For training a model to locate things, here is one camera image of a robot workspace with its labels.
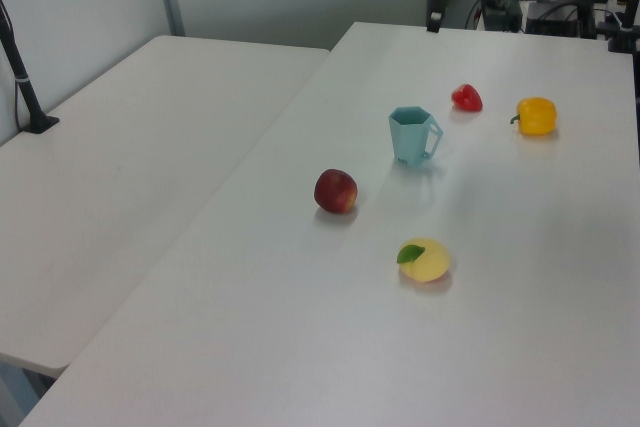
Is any light blue hexagonal mug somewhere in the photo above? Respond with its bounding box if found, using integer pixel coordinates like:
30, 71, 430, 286
388, 105, 445, 168

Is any large black equipment box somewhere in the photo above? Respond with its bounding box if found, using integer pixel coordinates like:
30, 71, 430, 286
524, 0, 599, 39

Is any red strawberry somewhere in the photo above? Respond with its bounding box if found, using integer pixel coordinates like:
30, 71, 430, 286
450, 83, 485, 112

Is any black camera pole with base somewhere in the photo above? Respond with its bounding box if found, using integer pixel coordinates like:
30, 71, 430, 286
0, 0, 61, 136

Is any yellow bell pepper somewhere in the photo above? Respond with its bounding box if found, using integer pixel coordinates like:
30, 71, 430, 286
509, 96, 558, 137

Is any yellow peach with green leaf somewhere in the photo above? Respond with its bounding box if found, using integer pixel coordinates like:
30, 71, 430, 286
397, 237, 453, 284

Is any black pole with round clamp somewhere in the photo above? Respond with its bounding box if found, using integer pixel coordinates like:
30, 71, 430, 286
606, 0, 640, 54

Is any small black computer box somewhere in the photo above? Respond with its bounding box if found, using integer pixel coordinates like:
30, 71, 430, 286
479, 0, 524, 34

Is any red apple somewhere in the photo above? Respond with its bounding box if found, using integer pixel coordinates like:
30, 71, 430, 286
313, 168, 359, 215

